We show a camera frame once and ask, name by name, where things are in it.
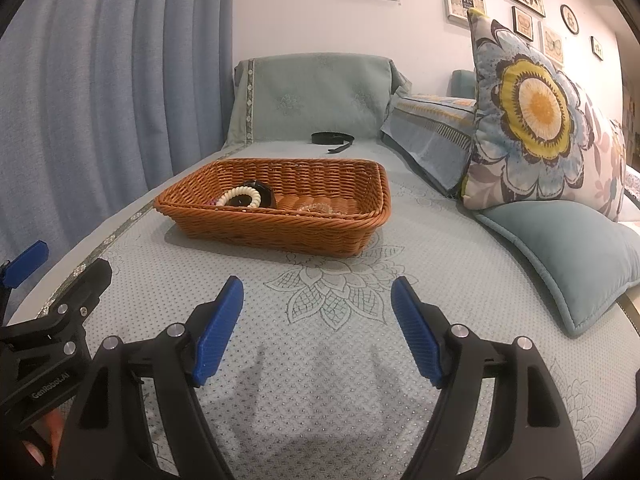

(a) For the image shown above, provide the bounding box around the left hand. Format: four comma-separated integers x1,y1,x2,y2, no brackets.
24,408,65,466

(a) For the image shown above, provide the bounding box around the brown wicker basket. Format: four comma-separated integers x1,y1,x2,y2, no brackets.
154,158,392,257

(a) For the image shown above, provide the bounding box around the teal velvet cushion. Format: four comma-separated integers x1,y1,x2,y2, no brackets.
474,200,639,338

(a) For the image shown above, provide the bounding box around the blue curtain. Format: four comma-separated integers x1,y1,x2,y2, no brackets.
1,0,233,262

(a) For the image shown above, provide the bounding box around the striped blue sofa backrest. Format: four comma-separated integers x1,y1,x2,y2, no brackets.
381,96,475,196

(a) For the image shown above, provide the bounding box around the teal sofa armrest cover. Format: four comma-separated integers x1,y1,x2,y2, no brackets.
227,53,412,145

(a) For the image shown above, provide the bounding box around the large floral cushion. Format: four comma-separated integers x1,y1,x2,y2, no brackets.
461,9,626,220

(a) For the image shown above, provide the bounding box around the small black framed picture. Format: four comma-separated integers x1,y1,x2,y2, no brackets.
512,6,535,42

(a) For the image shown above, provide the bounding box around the white framed picture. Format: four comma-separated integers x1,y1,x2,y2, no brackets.
445,0,486,24

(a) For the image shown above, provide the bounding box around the cream spiral hair tie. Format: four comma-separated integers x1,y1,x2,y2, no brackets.
214,185,263,210

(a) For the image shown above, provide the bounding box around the black hair tie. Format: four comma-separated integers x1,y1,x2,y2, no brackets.
234,179,279,210

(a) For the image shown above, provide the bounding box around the black strap band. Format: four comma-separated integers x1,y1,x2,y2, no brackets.
311,131,355,154

